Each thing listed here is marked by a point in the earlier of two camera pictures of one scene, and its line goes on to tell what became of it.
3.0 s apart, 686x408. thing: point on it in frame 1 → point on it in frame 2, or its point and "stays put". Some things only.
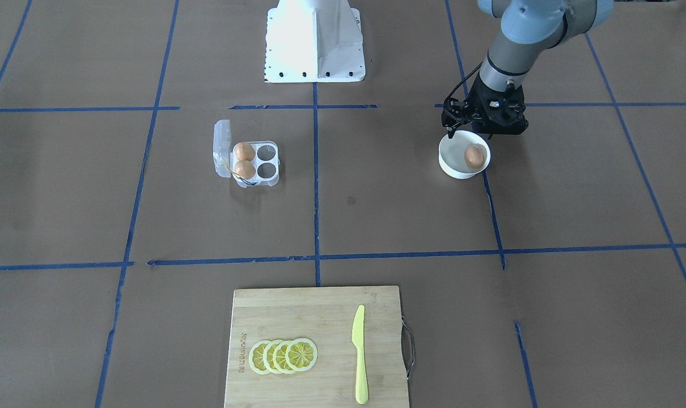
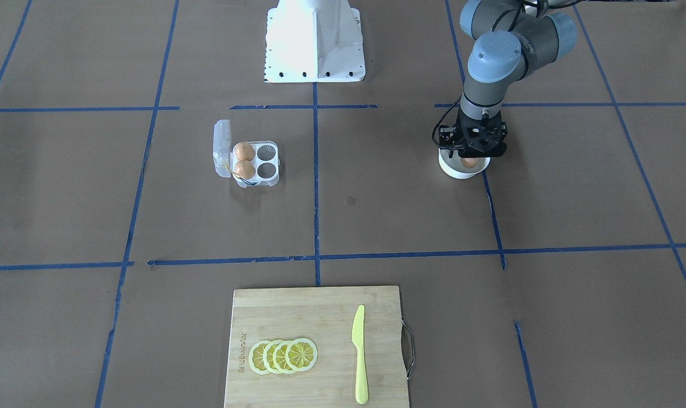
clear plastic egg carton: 247,162 stays put
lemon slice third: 279,357 stays put
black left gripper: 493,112 → 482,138
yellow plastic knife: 358,338 stays put
